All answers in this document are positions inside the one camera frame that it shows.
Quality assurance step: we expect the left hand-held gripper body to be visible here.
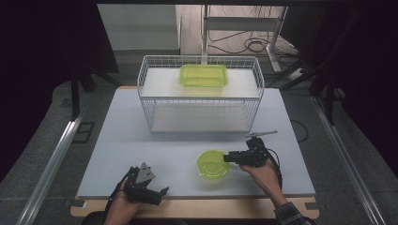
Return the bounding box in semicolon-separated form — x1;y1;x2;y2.
124;162;163;206

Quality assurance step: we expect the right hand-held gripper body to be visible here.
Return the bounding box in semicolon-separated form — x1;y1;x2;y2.
238;130;279;169

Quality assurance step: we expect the octagonal green plastic bowl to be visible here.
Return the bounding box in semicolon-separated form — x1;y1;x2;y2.
196;149;232;180

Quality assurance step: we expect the white wire shelf rack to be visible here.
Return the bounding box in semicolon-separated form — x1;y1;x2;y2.
136;54;266;135

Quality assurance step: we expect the rectangular green plastic tray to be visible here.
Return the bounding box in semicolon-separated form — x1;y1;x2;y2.
178;64;229;89

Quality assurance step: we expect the person's right hand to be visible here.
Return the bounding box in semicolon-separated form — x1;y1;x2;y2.
238;158;287;209

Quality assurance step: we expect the person's left hand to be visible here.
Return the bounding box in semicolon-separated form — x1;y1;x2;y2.
104;182;144;225

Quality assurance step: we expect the white power strip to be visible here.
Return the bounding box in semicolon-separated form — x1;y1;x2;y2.
286;67;305;82

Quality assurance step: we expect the black metal stand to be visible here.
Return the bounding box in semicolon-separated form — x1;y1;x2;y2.
278;12;346;127
69;60;124;122

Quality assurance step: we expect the white cabinet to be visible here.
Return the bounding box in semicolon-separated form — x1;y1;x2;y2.
97;3;183;56

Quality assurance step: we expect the left hand-held gripper black cable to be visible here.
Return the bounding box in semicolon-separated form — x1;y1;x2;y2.
107;168;134;209

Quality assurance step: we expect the hand-held gripper black cable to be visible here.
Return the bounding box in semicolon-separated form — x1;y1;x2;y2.
107;168;134;209
266;147;283;190

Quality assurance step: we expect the right hand-held gripper black cable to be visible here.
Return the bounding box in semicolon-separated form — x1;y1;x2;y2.
266;147;283;190

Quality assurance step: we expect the black looped floor cable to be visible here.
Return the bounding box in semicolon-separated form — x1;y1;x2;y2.
290;119;310;143

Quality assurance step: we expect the black floor bracket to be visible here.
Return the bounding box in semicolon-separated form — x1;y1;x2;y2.
72;121;96;144

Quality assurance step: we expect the aluminium floor rail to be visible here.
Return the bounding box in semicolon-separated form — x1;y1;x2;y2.
15;93;87;225
311;95;388;225

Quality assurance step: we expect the tangle of black floor cables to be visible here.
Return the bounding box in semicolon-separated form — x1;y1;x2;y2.
207;29;299;58

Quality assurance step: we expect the white metal desk frame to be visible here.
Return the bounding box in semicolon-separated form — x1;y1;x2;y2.
201;4;290;73

